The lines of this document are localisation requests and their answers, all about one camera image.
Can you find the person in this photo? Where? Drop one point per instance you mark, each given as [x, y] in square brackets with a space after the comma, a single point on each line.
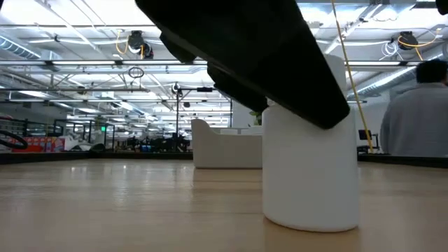
[416, 122]

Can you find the pale plastic basket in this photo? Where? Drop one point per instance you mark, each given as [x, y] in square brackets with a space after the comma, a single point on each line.
[224, 150]

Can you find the white building column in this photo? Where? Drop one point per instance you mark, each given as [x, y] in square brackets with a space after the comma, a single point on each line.
[241, 115]

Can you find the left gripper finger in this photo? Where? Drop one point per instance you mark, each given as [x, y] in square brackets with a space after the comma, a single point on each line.
[241, 94]
[262, 49]

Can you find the black metal table frame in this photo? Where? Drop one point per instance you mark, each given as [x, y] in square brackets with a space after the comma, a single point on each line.
[105, 157]

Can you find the colourful printed carton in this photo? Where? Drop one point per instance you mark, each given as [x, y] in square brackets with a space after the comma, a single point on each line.
[38, 144]

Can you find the small green potted plant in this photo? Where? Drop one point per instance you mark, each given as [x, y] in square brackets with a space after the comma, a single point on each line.
[257, 119]

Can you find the white pill bottle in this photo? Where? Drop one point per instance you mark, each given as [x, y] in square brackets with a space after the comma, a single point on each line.
[311, 175]

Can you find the white plastic bag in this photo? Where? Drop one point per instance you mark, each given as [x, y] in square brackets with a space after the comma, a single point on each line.
[73, 143]

